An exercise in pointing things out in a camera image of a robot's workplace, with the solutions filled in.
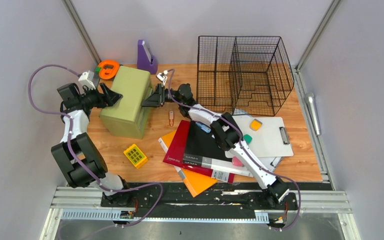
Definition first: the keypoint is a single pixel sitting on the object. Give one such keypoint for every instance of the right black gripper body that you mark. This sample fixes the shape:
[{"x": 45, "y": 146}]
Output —
[{"x": 167, "y": 97}]

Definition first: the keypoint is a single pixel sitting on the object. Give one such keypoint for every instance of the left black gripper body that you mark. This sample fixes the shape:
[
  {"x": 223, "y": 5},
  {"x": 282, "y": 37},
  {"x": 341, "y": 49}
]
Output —
[{"x": 95, "y": 99}]

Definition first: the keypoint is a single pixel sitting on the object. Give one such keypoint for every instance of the green drawer cabinet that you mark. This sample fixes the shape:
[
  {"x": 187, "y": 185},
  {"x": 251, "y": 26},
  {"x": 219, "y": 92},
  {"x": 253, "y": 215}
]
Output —
[{"x": 128, "y": 118}]

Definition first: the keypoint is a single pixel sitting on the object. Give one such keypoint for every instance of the green eraser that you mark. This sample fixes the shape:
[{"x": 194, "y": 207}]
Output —
[{"x": 247, "y": 138}]

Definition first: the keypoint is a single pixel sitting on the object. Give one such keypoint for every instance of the orange eraser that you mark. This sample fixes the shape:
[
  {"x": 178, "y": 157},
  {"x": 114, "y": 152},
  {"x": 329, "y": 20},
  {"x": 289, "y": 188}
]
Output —
[{"x": 255, "y": 124}]

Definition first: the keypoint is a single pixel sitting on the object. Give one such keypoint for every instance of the pink eraser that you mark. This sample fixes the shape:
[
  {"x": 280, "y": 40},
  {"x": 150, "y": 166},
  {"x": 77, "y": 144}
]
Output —
[{"x": 236, "y": 162}]

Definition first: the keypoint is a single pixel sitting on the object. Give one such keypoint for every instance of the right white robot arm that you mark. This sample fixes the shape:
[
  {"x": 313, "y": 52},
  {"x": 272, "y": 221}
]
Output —
[{"x": 227, "y": 135}]

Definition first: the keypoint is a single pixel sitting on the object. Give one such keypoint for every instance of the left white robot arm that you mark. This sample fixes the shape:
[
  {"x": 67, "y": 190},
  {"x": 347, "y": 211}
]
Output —
[{"x": 76, "y": 155}]

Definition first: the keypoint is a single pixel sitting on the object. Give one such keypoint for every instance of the orange tape roll holder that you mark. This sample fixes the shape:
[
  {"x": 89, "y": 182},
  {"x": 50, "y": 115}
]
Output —
[{"x": 107, "y": 69}]

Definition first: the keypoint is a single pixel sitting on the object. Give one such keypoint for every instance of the purple tape dispenser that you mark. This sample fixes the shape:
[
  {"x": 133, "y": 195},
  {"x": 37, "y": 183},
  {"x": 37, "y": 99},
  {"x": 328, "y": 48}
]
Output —
[{"x": 146, "y": 61}]

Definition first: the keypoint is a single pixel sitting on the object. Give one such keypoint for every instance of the blue highlighter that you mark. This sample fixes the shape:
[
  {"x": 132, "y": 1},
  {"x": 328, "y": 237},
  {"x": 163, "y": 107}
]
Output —
[{"x": 203, "y": 127}]

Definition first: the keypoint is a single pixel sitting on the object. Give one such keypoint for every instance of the yellow grid box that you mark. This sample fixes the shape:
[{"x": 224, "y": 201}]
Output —
[{"x": 135, "y": 155}]

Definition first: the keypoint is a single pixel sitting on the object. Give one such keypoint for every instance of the red folder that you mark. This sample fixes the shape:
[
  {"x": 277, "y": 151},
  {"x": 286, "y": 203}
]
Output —
[{"x": 176, "y": 149}]

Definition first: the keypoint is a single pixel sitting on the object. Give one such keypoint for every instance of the black clip file folder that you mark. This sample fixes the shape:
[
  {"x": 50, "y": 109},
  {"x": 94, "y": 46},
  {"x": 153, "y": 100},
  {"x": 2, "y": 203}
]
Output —
[{"x": 202, "y": 150}]

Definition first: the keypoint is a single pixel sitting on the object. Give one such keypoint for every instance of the orange folder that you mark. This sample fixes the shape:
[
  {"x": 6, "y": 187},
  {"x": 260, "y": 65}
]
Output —
[{"x": 196, "y": 183}]

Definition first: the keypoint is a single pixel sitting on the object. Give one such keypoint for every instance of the white clipboard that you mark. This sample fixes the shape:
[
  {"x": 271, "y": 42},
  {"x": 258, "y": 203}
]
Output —
[{"x": 267, "y": 141}]

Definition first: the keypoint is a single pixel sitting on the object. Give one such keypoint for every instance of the papers under clipboard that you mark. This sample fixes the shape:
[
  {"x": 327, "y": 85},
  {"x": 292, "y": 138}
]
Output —
[{"x": 271, "y": 162}]

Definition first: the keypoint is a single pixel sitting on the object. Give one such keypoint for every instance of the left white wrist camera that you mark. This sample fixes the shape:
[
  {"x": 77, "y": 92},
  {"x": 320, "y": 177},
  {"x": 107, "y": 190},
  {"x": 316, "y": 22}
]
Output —
[{"x": 87, "y": 79}]

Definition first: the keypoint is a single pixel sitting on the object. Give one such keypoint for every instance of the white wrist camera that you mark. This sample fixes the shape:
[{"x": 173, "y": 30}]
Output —
[
  {"x": 163, "y": 77},
  {"x": 87, "y": 79}
]

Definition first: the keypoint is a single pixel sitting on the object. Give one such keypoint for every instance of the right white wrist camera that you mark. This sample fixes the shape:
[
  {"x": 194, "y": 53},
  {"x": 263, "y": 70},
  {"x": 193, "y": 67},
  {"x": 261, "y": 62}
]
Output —
[{"x": 163, "y": 77}]

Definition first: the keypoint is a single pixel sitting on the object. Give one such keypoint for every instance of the black wire mesh basket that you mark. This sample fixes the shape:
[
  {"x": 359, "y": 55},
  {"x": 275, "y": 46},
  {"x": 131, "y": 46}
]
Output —
[{"x": 243, "y": 74}]

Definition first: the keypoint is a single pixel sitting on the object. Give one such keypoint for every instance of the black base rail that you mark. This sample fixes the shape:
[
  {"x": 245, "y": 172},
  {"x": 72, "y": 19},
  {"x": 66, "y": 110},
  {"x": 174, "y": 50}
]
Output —
[{"x": 221, "y": 201}]

